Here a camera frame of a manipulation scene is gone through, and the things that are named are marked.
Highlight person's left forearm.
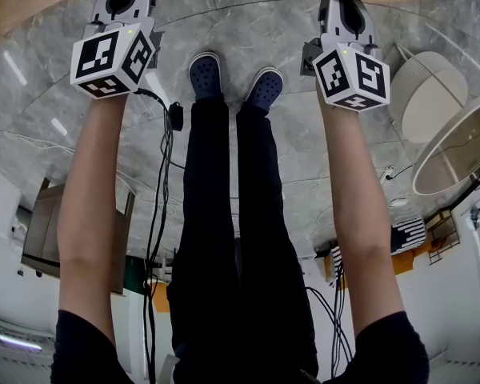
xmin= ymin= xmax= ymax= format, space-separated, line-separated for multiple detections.
xmin=57 ymin=92 xmax=131 ymax=347

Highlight white box appliance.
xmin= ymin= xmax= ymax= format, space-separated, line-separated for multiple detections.
xmin=0 ymin=169 xmax=22 ymax=239

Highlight person's blue clog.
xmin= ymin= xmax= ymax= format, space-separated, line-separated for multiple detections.
xmin=244 ymin=66 xmax=285 ymax=111
xmin=187 ymin=52 xmax=224 ymax=102

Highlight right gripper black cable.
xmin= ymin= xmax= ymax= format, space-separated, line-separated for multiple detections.
xmin=306 ymin=254 xmax=355 ymax=379

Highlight orange cushion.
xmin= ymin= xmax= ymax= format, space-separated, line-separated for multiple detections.
xmin=391 ymin=250 xmax=415 ymax=275

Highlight person's right forearm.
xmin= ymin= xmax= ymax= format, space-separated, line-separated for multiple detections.
xmin=315 ymin=82 xmax=405 ymax=339

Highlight dark brown vanity cabinet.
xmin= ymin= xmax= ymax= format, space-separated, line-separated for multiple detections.
xmin=21 ymin=177 xmax=135 ymax=295

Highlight large round white-rimmed table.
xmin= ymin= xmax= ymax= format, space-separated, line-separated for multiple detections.
xmin=411 ymin=92 xmax=480 ymax=196

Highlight person's right blue clog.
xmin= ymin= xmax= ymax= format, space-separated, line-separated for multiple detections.
xmin=244 ymin=66 xmax=285 ymax=111

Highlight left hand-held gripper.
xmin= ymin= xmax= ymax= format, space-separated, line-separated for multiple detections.
xmin=70 ymin=0 xmax=165 ymax=100

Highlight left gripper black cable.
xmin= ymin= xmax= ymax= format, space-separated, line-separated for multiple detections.
xmin=138 ymin=88 xmax=185 ymax=384

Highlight small black adapter box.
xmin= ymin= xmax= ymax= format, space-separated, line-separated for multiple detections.
xmin=168 ymin=101 xmax=185 ymax=132

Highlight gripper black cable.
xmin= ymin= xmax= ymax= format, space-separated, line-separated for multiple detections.
xmin=306 ymin=254 xmax=355 ymax=379
xmin=138 ymin=88 xmax=185 ymax=384

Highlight person's black t-shirt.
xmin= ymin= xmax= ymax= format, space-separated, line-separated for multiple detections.
xmin=51 ymin=309 xmax=431 ymax=384

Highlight wooden coffee table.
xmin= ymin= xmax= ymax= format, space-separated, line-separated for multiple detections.
xmin=0 ymin=0 xmax=437 ymax=50

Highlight black and white striped cushion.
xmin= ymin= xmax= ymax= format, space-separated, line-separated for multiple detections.
xmin=390 ymin=215 xmax=427 ymax=255

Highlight long ceiling light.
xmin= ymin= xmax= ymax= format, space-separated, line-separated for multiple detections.
xmin=0 ymin=333 xmax=43 ymax=351

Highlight white floor cable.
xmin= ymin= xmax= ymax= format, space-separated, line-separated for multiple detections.
xmin=0 ymin=128 xmax=77 ymax=156

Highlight black wire rack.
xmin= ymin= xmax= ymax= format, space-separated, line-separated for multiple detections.
xmin=426 ymin=208 xmax=461 ymax=266

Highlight person's black trousers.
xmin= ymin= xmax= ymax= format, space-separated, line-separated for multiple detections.
xmin=166 ymin=94 xmax=320 ymax=384

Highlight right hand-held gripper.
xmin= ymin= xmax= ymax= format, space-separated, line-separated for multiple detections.
xmin=302 ymin=0 xmax=391 ymax=112

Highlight person's left blue clog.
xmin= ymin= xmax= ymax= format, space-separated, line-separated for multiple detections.
xmin=187 ymin=52 xmax=224 ymax=102

